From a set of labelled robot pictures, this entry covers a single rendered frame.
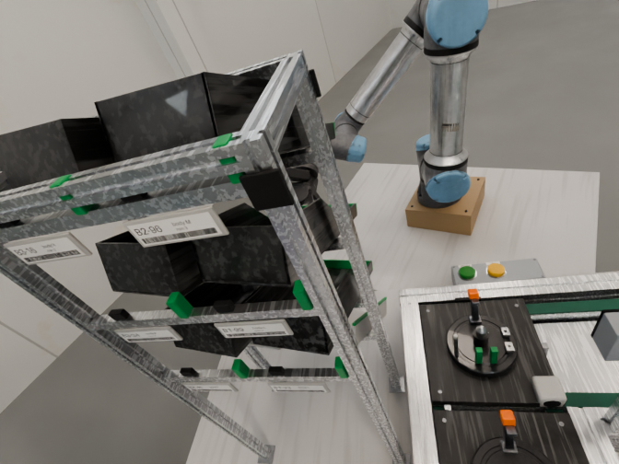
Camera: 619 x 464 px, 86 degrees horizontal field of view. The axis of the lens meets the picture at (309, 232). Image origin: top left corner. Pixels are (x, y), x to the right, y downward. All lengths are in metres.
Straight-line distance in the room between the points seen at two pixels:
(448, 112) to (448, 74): 0.09
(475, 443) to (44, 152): 0.80
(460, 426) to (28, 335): 2.95
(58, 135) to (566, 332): 0.99
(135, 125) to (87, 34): 2.91
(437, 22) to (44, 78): 2.67
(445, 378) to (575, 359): 0.28
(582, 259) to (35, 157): 1.22
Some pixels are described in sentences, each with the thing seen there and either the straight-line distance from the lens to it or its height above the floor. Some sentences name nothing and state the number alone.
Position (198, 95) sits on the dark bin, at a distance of 0.29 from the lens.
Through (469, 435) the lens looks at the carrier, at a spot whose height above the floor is 0.97.
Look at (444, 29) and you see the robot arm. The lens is 0.85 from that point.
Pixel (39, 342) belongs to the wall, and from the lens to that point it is 3.29.
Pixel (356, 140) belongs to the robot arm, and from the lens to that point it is 0.96.
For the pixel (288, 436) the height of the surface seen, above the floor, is 0.86.
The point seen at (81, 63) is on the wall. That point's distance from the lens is 3.18.
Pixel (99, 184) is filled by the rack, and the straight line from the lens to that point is 0.30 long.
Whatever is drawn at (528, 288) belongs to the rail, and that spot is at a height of 0.96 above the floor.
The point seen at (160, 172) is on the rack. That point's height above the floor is 1.65.
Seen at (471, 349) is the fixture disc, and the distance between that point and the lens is 0.85.
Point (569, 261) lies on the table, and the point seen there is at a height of 0.86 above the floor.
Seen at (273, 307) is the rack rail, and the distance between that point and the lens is 0.36.
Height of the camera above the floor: 1.74
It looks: 39 degrees down
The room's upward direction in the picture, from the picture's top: 23 degrees counter-clockwise
